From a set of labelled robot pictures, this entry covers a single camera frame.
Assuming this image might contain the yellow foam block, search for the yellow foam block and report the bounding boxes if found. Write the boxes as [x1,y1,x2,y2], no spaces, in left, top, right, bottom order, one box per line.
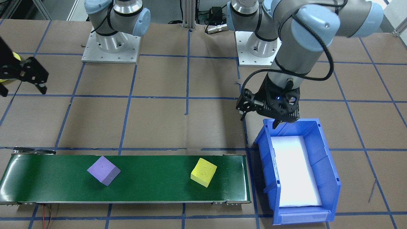
[190,158,217,188]

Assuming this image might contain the yellow plate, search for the yellow plate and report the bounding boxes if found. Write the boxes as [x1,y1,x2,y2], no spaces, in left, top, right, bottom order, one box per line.
[0,52,21,84]

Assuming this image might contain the red and black conveyor wire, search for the red and black conveyor wire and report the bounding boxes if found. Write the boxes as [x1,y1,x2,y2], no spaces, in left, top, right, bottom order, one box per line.
[41,204,59,229]

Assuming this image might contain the silver cylindrical connector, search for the silver cylindrical connector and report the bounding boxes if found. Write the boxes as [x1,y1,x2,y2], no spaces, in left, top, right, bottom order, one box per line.
[205,24,228,34]

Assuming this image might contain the aluminium frame post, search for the aluminium frame post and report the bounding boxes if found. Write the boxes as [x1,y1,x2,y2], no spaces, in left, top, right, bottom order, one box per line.
[182,0,197,30]

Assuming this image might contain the purple foam block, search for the purple foam block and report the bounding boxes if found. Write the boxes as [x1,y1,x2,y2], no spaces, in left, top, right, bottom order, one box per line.
[87,156,121,186]

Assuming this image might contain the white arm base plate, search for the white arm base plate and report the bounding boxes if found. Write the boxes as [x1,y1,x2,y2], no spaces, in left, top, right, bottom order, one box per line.
[81,25,141,64]
[235,31,280,67]

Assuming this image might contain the white foam sheet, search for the white foam sheet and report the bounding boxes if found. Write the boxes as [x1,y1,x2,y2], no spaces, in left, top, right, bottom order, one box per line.
[270,136,323,208]

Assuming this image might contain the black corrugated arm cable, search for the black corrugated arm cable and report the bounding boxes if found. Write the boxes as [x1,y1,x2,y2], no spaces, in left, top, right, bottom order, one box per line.
[242,0,348,94]

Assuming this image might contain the black power adapter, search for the black power adapter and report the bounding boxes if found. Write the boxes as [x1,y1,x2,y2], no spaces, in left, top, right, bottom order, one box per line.
[208,6,226,24]

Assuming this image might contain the grey metal rack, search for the grey metal rack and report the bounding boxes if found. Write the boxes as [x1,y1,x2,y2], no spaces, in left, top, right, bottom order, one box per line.
[0,0,51,21]

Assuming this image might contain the blue plastic storage bin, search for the blue plastic storage bin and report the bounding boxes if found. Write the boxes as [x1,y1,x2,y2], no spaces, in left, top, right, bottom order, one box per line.
[254,118,341,226]

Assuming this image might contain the green conveyor belt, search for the green conveyor belt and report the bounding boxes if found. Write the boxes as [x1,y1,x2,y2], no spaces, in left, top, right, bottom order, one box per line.
[0,147,252,205]

